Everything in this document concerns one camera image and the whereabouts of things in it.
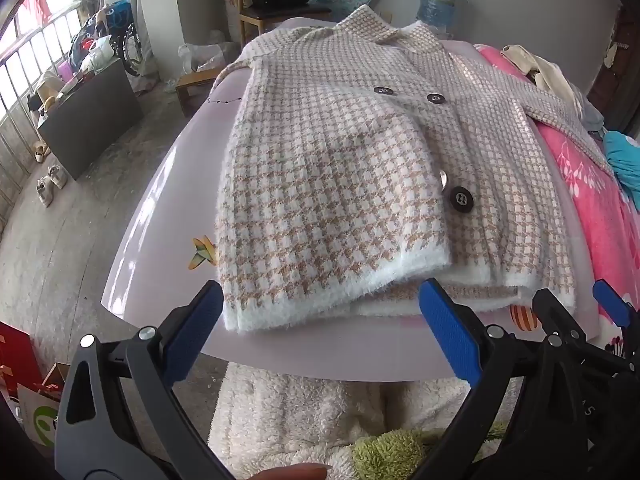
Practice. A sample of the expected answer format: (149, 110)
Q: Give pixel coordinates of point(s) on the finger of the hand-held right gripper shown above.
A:
(550, 310)
(612, 305)

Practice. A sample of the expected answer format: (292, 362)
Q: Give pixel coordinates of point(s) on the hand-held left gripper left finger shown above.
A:
(192, 332)

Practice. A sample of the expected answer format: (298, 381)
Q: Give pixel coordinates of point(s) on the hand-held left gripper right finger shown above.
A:
(450, 332)

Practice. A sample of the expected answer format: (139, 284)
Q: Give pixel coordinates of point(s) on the beige houndstooth fuzzy coat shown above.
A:
(325, 160)

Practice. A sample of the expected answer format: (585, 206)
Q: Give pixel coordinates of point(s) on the person's left hand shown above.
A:
(295, 472)

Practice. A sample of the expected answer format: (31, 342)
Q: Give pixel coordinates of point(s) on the pink floral fleece blanket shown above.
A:
(590, 210)

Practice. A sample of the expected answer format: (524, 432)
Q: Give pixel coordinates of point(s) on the white fluffy robe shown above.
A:
(300, 410)

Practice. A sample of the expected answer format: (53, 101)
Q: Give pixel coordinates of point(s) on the green fluffy cloth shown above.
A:
(385, 452)

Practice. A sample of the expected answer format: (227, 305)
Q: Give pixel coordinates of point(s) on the teal floral quilt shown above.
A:
(622, 160)

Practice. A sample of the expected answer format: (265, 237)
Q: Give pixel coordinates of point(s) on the white paper bag green logo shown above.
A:
(40, 415)

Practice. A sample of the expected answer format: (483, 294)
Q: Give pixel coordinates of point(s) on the red box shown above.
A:
(17, 360)

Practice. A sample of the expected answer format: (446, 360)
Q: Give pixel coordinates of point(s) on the pale grey garment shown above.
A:
(592, 119)

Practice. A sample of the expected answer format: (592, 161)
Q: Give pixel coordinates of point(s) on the beige shoe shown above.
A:
(56, 175)
(45, 194)

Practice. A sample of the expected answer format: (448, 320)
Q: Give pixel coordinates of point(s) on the cream garment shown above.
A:
(550, 75)

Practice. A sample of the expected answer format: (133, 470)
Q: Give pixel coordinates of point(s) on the dark grey cabinet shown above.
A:
(90, 120)

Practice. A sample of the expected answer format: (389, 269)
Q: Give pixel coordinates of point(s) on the dark brown door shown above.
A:
(620, 60)

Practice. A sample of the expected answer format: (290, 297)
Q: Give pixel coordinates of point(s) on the low wooden stool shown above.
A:
(192, 85)

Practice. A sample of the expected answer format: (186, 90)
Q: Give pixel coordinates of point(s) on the clear plastic bag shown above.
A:
(200, 57)

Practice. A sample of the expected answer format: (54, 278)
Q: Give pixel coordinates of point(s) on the wheelchair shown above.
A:
(125, 40)

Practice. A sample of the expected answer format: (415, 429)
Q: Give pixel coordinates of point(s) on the metal balcony railing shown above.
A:
(25, 60)

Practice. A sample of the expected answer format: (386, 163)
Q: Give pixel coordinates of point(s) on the blue water bottle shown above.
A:
(439, 2)

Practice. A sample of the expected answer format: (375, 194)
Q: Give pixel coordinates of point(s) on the wooden chair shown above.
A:
(280, 15)

